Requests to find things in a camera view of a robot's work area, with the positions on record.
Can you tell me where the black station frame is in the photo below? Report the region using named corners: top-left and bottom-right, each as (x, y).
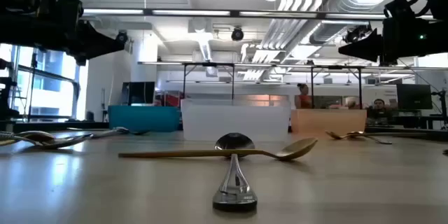
top-left (182, 62), bottom-right (236, 101)
top-left (310, 64), bottom-right (364, 110)

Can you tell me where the black ceiling spotlight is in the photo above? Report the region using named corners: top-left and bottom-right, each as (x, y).
top-left (115, 30), bottom-right (129, 45)
top-left (344, 24), bottom-right (372, 44)
top-left (230, 26), bottom-right (245, 42)

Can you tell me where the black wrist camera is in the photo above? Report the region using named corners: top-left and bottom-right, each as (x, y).
top-left (38, 0), bottom-right (84, 31)
top-left (384, 0), bottom-right (417, 20)

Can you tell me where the linear ceiling light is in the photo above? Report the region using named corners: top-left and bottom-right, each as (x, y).
top-left (82, 8), bottom-right (448, 21)

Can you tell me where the black tripod stand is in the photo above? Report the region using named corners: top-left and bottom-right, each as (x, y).
top-left (432, 89), bottom-right (448, 130)
top-left (0, 57), bottom-right (20, 123)

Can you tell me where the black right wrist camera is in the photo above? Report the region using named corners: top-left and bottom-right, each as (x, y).
top-left (384, 0), bottom-right (417, 20)

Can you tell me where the orange plastic bin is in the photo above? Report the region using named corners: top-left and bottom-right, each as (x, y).
top-left (290, 108), bottom-right (368, 136)

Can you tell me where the black aluminium table frame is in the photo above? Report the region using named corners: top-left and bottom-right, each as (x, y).
top-left (0, 120), bottom-right (448, 143)

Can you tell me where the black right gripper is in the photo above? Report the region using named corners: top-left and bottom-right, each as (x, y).
top-left (338, 16), bottom-right (448, 66)

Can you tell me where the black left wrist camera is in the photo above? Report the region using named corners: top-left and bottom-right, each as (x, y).
top-left (38, 0), bottom-right (84, 31)

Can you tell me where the red storage rack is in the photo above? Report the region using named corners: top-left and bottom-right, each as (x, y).
top-left (155, 90), bottom-right (183, 108)

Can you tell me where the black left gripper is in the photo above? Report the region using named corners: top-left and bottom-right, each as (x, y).
top-left (0, 6), bottom-right (127, 67)

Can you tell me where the clear plastic bin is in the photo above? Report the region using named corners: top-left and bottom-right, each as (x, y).
top-left (180, 98), bottom-right (293, 142)

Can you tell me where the gold spoon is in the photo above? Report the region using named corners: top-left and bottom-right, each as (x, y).
top-left (325, 130), bottom-right (365, 141)
top-left (0, 130), bottom-right (56, 147)
top-left (118, 136), bottom-right (319, 162)

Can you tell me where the lilac handled silver spoon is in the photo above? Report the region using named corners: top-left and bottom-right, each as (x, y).
top-left (66, 126), bottom-right (151, 140)

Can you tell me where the teal plastic bin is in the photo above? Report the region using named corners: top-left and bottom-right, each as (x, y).
top-left (107, 104), bottom-right (181, 133)

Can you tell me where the black monitor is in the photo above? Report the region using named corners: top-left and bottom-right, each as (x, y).
top-left (396, 83), bottom-right (433, 111)
top-left (121, 81), bottom-right (156, 106)

